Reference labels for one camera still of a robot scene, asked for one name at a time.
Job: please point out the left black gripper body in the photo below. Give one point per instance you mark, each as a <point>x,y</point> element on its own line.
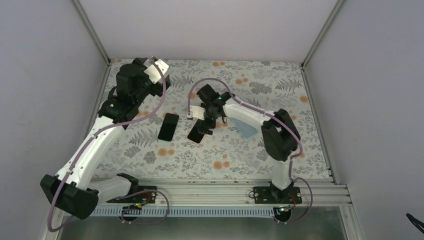
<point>158,90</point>

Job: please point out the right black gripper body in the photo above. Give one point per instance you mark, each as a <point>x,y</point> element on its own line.
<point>212,115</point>

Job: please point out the black phone from blue case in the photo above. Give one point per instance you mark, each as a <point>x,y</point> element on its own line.
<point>168,127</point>

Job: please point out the light blue phone case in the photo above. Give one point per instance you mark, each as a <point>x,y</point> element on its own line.
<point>246,130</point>

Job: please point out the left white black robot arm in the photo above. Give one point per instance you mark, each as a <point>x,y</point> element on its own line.
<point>71,189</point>

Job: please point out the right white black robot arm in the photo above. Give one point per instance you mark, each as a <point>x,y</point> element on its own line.
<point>279,134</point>

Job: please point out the floral patterned table mat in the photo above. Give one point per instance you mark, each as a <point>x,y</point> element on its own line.
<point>225,154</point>

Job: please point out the black object at corner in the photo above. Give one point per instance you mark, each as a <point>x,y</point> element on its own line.
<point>415,222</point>

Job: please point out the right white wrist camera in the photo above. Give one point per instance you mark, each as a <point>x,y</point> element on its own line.
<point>197,112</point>

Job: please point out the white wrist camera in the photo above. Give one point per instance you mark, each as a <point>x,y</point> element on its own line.
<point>153,73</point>
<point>197,112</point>

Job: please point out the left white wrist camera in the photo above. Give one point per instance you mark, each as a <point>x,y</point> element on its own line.
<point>153,73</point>

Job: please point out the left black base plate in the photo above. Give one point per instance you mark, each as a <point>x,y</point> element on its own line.
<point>144,195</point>

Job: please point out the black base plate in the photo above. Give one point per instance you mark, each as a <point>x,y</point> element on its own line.
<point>263,195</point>
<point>144,195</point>

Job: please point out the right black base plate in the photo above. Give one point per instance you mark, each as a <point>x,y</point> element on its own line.
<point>263,195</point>

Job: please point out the aluminium mounting rail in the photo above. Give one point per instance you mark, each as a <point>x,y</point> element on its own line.
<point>178,198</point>

